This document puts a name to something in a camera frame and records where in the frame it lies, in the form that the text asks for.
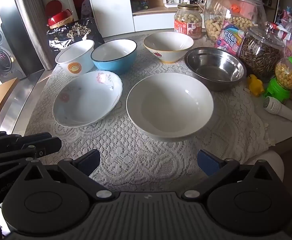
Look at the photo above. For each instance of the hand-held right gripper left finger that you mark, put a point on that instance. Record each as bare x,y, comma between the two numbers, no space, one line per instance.
89,161

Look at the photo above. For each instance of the large plain white bowl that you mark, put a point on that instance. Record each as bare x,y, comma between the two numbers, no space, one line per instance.
169,107

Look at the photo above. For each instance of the glass jar of sunflower seeds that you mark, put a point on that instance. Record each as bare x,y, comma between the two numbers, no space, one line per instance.
261,53

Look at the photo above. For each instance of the white toy microphone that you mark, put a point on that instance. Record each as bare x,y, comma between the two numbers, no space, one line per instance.
283,110

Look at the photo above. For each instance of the black speaker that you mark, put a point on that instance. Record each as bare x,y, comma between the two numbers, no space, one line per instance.
3,55

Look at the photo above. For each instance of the white bowl with yellow base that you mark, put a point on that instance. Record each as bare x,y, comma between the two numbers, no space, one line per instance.
167,43

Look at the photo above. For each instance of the white bowl with orange label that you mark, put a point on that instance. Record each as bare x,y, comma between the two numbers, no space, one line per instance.
77,55

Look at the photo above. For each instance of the white floral plate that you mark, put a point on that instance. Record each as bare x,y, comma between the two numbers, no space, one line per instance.
86,100

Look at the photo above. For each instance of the white power strip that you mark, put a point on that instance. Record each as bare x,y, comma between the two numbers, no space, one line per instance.
194,1

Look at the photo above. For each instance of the printed skateboard deck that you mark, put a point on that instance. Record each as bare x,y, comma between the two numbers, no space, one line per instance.
86,8

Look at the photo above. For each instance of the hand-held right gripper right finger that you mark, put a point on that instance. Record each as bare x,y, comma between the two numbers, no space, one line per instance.
208,162

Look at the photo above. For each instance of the green candy dispenser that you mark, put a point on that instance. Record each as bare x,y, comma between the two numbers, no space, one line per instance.
283,80

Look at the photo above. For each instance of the white lace tablecloth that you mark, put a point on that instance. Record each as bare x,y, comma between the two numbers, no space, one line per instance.
136,155

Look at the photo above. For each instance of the yellow rubber duck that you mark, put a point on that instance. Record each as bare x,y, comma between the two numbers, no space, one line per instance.
255,85

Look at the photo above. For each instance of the white cabinet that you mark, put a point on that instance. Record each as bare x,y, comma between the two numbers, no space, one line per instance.
111,5

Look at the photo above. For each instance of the blue bowl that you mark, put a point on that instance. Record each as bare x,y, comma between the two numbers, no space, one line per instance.
114,63

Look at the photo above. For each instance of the toy tractor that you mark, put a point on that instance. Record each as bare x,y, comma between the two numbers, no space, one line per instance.
141,3

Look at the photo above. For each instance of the red goblet-shaped container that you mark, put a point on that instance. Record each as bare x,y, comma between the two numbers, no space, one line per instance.
59,17

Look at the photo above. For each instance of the peanut jar with red label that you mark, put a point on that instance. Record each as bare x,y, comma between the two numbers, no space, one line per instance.
188,22

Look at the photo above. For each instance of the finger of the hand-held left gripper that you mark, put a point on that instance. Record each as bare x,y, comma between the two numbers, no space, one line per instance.
49,147
33,138

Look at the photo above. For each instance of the pink marshmallow bag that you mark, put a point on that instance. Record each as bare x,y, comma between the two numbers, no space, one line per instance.
229,40

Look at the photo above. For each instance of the stainless steel bowl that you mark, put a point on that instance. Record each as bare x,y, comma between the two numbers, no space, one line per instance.
214,67

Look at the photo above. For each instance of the black snack bag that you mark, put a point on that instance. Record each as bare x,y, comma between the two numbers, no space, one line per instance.
72,33

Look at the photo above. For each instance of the large glass peanut jar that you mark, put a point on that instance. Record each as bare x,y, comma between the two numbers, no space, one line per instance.
233,10

